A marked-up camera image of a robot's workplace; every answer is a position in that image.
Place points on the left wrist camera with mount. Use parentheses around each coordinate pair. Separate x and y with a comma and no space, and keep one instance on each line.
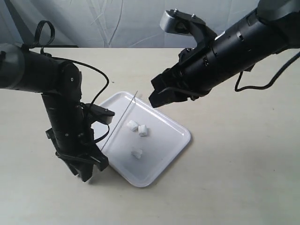
(97,113)

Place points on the white rectangular plastic tray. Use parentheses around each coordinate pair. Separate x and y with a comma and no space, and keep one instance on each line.
(165,140)

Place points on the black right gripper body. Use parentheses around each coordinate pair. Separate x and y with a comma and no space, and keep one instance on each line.
(188,69)

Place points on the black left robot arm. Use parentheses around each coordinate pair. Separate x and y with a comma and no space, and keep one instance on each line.
(59,83)

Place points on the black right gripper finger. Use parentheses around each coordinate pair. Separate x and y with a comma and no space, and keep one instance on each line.
(165,82)
(167,96)

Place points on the grey fabric backdrop curtain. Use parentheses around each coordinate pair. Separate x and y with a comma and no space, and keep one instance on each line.
(113,23)

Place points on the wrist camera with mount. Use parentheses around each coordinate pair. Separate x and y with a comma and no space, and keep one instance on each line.
(97,113)
(176,22)

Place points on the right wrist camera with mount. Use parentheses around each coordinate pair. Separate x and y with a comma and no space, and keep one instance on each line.
(176,22)

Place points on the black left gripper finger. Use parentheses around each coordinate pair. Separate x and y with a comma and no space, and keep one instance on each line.
(81,169)
(100,159)

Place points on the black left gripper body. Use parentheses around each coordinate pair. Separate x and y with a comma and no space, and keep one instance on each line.
(73,146)

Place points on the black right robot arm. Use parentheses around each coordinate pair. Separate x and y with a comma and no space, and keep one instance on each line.
(271,28)

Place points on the white marshmallow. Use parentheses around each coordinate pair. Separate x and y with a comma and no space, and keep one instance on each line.
(142,130)

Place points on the thin metal skewer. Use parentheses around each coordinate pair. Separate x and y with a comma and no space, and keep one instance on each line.
(120,119)

